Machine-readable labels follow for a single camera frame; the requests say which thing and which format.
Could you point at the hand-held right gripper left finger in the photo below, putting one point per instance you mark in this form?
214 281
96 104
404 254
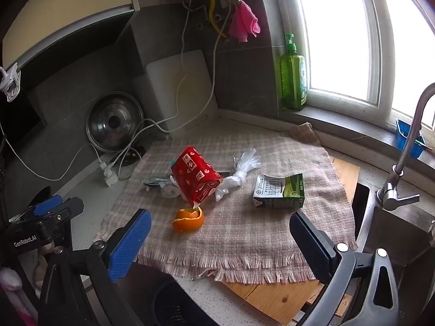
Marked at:
131 244

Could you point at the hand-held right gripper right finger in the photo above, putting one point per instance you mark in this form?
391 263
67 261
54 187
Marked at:
311 244

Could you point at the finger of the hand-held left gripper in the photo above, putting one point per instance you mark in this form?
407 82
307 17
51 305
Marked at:
69 207
47 205

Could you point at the green and white milk carton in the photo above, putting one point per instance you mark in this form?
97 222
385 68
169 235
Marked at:
278 192

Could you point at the orange peel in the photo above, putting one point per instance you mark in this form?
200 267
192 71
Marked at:
188 219

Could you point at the red snack packet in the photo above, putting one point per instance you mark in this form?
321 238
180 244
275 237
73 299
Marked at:
195 176

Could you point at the knotted clear plastic bag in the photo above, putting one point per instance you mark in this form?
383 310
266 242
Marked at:
243 171

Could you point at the person's left forearm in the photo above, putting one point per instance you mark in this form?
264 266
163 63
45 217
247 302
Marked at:
15 307

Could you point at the person's left hand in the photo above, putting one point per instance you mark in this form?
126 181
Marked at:
44 249

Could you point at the white power adapter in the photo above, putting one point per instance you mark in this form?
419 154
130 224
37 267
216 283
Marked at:
110 175

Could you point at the pink checked fringed cloth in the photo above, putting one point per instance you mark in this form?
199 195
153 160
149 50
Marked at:
244 234

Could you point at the wooden board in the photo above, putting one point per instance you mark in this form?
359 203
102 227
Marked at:
272 300

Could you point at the black round cover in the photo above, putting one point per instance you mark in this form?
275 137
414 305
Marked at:
133 156

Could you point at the steel sink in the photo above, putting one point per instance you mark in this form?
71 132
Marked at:
394 241

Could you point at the steel pot lid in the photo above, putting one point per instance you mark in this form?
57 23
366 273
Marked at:
114 122

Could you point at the white plastic clip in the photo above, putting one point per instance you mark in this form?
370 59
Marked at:
11 81

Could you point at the steel faucet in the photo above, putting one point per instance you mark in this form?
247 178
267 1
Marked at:
407 149

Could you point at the small blue plastic basket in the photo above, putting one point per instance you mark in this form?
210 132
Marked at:
406 137

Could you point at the green soap pump bottle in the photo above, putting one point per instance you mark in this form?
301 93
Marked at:
292 78

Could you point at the white cutting board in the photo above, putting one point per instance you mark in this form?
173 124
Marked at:
193 88

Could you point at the pink rag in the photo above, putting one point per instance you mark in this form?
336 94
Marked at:
243 22

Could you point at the white window frame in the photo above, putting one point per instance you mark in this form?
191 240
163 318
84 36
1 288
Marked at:
375 74

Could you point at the cream wall cabinet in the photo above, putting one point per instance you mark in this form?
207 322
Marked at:
68 10

